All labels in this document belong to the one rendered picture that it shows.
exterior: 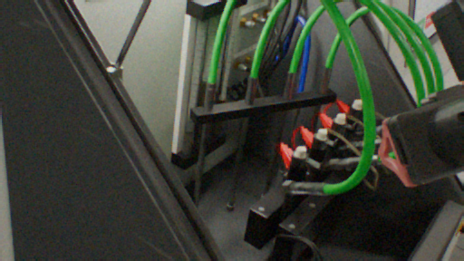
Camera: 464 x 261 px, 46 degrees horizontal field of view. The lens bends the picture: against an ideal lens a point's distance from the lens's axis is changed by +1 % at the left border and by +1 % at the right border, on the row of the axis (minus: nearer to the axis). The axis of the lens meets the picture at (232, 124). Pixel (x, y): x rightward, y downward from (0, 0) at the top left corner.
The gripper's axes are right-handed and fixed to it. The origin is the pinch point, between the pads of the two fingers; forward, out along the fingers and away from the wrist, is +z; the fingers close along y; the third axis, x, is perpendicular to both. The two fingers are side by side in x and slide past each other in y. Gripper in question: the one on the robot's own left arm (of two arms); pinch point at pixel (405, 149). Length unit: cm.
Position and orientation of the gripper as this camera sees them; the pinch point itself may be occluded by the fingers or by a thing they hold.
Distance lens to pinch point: 61.7
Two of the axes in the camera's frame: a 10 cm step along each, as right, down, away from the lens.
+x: 3.1, 9.4, -1.3
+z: -2.0, 1.9, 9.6
